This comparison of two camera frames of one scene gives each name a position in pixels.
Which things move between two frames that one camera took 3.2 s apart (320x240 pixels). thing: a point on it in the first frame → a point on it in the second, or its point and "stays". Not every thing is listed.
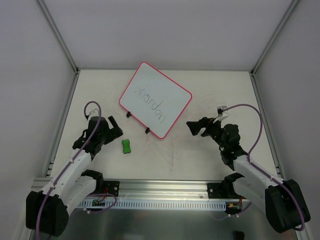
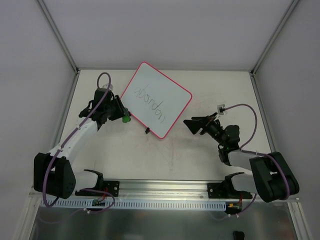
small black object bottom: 239,235 stays
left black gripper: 110,132 → 117,107
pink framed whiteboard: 154,100 stays
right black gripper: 208,127 stays
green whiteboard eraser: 126,144 → 126,118
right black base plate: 217,190 stays
